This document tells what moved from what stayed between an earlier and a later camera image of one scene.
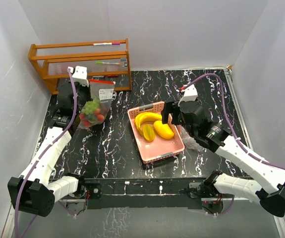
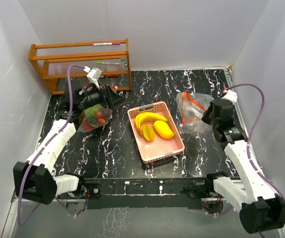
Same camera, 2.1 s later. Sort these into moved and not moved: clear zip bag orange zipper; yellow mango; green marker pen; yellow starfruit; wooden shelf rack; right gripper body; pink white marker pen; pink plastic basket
Moved: clear zip bag orange zipper; right gripper body
Not moved: yellow starfruit; yellow mango; pink white marker pen; green marker pen; pink plastic basket; wooden shelf rack
